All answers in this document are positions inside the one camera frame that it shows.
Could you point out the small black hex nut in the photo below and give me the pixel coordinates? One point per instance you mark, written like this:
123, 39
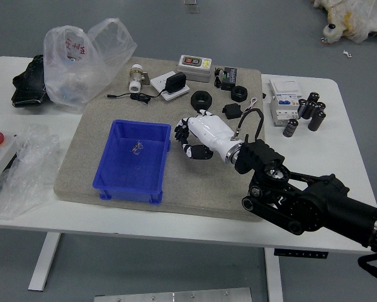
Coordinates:
234, 96

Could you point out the blue plastic box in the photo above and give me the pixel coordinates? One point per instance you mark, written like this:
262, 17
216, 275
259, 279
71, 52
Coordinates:
131, 176

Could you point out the big black hex nut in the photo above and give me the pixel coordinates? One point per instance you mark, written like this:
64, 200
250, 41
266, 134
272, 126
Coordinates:
194, 102

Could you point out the black pouch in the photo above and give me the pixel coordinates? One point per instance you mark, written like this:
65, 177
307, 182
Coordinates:
27, 85

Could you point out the grey control button box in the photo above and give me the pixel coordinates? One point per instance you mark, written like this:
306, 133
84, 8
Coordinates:
1, 160

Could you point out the small black module block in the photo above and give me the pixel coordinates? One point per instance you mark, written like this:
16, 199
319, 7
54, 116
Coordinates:
232, 111

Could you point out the grey-brown mat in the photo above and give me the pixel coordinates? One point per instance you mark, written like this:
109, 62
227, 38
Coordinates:
200, 185

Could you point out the white wall socket plate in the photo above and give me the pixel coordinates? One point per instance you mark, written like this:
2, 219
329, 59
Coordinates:
158, 82

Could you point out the grey switch box two buttons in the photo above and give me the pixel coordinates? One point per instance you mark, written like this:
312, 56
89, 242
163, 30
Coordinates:
193, 71

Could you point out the metal floor outlet cover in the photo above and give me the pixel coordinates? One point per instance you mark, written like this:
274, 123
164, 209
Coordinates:
192, 5

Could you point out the brass valve white fittings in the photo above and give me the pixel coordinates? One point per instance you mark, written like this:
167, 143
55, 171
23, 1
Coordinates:
136, 77

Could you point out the black power adapter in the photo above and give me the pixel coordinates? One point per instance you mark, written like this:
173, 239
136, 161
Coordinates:
175, 82

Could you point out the black labelled power module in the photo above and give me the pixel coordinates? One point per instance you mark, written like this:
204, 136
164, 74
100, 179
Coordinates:
228, 79

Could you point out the crumpled clear plastic bag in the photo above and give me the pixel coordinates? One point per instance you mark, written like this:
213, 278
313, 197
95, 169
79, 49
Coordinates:
24, 170

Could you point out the black table height controller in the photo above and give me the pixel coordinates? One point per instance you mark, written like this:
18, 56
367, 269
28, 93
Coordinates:
301, 253

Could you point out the white table leg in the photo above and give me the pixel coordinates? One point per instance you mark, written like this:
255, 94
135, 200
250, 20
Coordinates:
43, 261
273, 277

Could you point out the translucent bag with red print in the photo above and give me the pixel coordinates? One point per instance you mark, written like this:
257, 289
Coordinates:
75, 78

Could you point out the plastic wrapped yellow white bundle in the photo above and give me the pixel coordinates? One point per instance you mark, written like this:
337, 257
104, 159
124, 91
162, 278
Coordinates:
358, 19

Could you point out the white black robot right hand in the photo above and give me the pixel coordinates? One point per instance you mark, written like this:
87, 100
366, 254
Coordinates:
211, 130

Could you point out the silver metal plate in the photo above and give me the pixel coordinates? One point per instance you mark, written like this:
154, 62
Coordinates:
172, 296

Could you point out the black cylindrical capacitor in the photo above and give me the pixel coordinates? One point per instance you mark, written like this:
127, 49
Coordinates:
316, 121
314, 96
321, 105
290, 128
302, 107
310, 110

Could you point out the small white scrap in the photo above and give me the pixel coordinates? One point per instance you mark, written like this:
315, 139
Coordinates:
347, 54

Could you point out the white circuit breaker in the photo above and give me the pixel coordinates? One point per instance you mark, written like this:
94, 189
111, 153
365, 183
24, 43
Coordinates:
282, 100

